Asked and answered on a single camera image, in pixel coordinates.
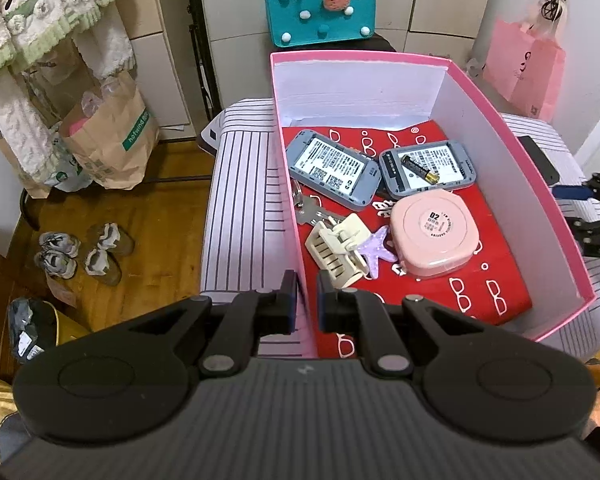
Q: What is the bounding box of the purple star hair clip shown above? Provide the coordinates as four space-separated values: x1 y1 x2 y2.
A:
362 225 400 278

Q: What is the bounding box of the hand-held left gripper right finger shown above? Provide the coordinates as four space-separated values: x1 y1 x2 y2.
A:
316 270 483 380

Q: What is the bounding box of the pink paper bag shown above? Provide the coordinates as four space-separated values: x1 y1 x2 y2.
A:
481 19 567 121

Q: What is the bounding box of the grey sneaker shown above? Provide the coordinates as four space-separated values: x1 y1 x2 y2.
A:
39 231 81 253
34 250 78 281

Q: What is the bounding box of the black pole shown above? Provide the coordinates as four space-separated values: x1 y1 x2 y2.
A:
182 0 226 111

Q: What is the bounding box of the grey pocket router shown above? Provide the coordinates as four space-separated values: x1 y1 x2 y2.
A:
378 140 478 198
285 130 382 211

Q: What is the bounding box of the brown paper bag green label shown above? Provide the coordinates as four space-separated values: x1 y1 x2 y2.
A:
57 72 161 191

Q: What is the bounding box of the pink round case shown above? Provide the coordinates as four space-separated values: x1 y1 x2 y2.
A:
390 189 482 278

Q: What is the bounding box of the white wardrobe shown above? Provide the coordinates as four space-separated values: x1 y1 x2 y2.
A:
197 0 496 111

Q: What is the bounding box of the yellow cloth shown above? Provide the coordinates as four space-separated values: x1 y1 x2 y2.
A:
0 377 28 466

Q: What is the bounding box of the beige cabinet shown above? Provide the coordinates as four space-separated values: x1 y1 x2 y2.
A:
117 0 196 128

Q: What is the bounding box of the cream fleece garment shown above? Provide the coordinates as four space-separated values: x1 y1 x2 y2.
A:
0 0 136 183

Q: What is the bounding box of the pink cardboard box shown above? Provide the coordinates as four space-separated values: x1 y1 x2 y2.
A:
270 50 597 359

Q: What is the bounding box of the black stool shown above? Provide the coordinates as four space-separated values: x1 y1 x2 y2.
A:
280 35 398 53

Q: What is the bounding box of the black device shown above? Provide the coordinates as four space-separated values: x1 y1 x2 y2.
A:
517 135 561 186

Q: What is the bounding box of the black cylindrical battery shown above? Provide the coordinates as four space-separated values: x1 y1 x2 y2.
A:
400 154 441 184

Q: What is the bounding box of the teal felt handbag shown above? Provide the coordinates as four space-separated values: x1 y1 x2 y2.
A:
265 0 378 48

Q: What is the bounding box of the yellow box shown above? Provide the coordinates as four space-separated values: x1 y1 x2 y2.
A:
45 305 93 346

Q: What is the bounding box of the dark hair tie ornament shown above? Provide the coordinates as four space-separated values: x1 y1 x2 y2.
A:
540 0 571 23

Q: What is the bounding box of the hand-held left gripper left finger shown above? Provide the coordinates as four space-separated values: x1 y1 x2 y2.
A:
125 269 301 380

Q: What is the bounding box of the white mattress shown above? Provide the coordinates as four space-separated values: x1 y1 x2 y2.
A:
198 110 228 156

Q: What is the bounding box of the striped bedsheet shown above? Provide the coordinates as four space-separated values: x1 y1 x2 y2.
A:
200 97 600 361

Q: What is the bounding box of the red patterned cloth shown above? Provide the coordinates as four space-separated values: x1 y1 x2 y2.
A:
282 120 533 359

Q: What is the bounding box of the silver key bunch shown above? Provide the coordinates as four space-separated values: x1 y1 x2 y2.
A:
291 182 348 228

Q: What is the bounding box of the cream hair claw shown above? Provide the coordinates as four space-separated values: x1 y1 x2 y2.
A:
305 212 371 289

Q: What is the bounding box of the dark plastic bag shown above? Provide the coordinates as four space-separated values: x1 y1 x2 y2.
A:
7 297 61 363

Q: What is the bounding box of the black clothes rack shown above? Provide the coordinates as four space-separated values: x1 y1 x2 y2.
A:
20 192 41 231

